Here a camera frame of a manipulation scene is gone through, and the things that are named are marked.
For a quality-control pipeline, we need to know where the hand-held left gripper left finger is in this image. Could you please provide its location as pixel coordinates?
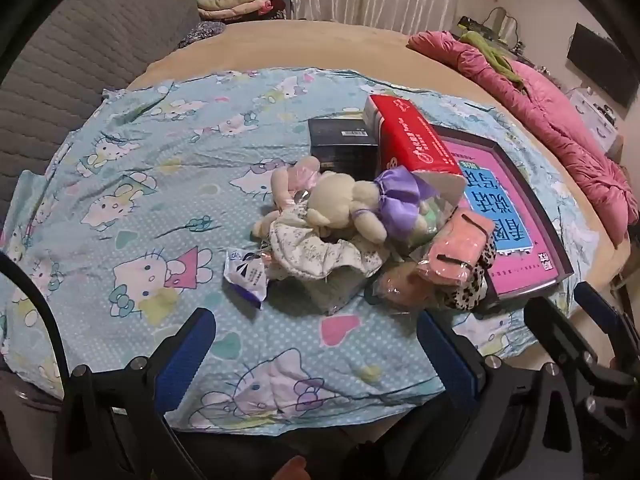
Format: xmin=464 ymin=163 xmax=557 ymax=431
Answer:
xmin=52 ymin=307 xmax=221 ymax=480

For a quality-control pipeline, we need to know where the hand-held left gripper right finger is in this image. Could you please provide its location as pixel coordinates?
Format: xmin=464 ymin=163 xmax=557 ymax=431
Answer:
xmin=395 ymin=311 xmax=586 ymax=480

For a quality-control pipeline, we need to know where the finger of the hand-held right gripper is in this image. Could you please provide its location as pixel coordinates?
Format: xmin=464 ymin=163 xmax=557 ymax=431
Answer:
xmin=574 ymin=282 xmax=626 ymax=333
xmin=522 ymin=296 xmax=618 ymax=401

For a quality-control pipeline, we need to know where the leopard print scrunchie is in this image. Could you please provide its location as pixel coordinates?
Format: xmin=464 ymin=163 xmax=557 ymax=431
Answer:
xmin=440 ymin=240 xmax=498 ymax=311

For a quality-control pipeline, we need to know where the peach soft toy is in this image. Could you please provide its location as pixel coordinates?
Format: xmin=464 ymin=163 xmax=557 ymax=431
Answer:
xmin=372 ymin=260 xmax=441 ymax=311

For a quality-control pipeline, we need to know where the white and blue tissue packet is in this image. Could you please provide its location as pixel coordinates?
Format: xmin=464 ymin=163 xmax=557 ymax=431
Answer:
xmin=223 ymin=247 xmax=268 ymax=310

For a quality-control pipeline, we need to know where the pink knitted pouch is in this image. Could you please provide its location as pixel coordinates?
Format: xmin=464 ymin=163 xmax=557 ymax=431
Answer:
xmin=417 ymin=207 xmax=496 ymax=283

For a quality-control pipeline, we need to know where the floral tissue packet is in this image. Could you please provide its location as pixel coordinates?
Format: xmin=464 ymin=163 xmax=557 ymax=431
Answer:
xmin=310 ymin=267 xmax=373 ymax=317

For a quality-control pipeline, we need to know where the shallow box with pink print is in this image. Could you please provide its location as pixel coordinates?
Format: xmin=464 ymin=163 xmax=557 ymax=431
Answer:
xmin=432 ymin=125 xmax=575 ymax=308

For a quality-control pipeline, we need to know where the green fluffy scrunchie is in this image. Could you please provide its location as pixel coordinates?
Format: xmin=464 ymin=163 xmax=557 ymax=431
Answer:
xmin=410 ymin=195 xmax=458 ymax=241

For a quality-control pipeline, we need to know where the purple satin bow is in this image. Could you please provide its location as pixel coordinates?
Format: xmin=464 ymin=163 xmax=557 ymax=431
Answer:
xmin=352 ymin=167 xmax=441 ymax=248

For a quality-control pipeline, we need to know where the plush doll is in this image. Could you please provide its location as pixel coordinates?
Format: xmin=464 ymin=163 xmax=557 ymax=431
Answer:
xmin=251 ymin=205 xmax=388 ymax=281

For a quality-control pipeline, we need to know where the cream plush bear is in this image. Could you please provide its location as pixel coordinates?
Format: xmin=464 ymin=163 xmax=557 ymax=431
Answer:
xmin=305 ymin=170 xmax=388 ymax=243

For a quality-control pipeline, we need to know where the pink plush bunny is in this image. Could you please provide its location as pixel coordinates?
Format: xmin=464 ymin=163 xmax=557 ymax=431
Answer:
xmin=270 ymin=156 xmax=321 ymax=208

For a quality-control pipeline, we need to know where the person's left hand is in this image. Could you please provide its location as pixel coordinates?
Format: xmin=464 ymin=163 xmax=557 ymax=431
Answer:
xmin=279 ymin=455 xmax=309 ymax=480

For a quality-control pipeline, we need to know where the pink quilt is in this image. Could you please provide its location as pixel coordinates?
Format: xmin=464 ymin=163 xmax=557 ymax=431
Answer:
xmin=407 ymin=30 xmax=633 ymax=248

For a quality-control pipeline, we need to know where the white drawer cabinet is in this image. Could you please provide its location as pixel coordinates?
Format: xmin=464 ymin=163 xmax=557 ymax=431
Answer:
xmin=567 ymin=87 xmax=623 ymax=156

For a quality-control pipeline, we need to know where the light blue cartoon printed blanket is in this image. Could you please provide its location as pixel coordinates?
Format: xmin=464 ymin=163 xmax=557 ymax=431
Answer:
xmin=0 ymin=65 xmax=598 ymax=433

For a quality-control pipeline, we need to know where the red tissue box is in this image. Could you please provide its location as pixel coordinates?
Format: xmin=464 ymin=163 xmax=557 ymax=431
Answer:
xmin=362 ymin=94 xmax=468 ymax=211

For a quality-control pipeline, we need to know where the black cardboard box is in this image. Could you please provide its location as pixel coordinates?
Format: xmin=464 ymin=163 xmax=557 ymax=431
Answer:
xmin=307 ymin=117 xmax=379 ymax=181

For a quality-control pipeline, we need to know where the green cloth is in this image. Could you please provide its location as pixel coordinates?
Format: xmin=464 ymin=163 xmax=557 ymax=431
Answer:
xmin=457 ymin=30 xmax=526 ymax=86

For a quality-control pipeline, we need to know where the cluttered dresser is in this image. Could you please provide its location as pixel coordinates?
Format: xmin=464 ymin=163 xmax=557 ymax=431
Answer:
xmin=457 ymin=7 xmax=531 ymax=56

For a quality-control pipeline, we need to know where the grey quilted sofa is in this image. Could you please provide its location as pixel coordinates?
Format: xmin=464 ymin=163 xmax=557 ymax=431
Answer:
xmin=0 ymin=0 xmax=201 ymax=241

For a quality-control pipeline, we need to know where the dark patterned pillow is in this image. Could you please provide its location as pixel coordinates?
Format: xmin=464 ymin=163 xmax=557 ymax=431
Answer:
xmin=177 ymin=20 xmax=226 ymax=50

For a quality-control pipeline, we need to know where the beige bed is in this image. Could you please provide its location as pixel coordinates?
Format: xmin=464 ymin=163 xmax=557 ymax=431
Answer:
xmin=125 ymin=19 xmax=633 ymax=361

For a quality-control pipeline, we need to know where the pink folded blanket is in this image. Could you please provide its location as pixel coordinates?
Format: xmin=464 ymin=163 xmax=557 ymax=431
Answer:
xmin=200 ymin=2 xmax=273 ymax=22

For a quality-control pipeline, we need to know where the cream folded blanket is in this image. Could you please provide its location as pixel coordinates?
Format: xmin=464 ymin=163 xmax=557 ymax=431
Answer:
xmin=197 ymin=0 xmax=261 ymax=11

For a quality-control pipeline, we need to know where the black cable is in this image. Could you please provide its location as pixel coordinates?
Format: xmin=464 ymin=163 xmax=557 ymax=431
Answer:
xmin=0 ymin=250 xmax=71 ymax=391

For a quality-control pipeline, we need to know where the black wall television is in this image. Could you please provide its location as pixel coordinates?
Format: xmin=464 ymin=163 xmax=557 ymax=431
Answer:
xmin=567 ymin=22 xmax=633 ymax=108

